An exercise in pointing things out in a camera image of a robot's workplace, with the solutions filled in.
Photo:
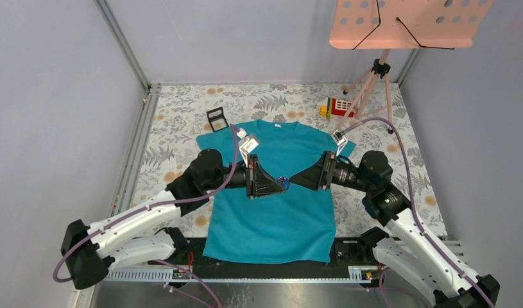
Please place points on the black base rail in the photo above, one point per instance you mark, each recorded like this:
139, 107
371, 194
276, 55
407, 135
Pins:
346, 253

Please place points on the floral table mat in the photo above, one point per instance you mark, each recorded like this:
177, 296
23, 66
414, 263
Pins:
180, 116

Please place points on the teal t-shirt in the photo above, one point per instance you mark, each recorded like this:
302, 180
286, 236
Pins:
297, 225

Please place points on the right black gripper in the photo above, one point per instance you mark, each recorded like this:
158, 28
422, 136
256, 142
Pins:
322, 172

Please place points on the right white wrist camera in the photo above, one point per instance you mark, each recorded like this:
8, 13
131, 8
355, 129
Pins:
340, 140

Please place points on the black brooch display box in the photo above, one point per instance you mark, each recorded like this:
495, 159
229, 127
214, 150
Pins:
217, 120

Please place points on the red toy block house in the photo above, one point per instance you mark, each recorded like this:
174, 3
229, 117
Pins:
336, 107

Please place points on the pink music stand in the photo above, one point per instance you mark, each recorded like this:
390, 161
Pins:
388, 25

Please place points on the blue round brooch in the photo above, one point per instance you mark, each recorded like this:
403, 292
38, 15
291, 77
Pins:
284, 182

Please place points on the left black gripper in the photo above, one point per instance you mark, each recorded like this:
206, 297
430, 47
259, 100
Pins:
259, 183

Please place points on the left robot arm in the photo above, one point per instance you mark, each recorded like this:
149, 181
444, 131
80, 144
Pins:
91, 251

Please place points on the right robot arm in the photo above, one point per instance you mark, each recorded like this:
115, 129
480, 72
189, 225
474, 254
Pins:
408, 246

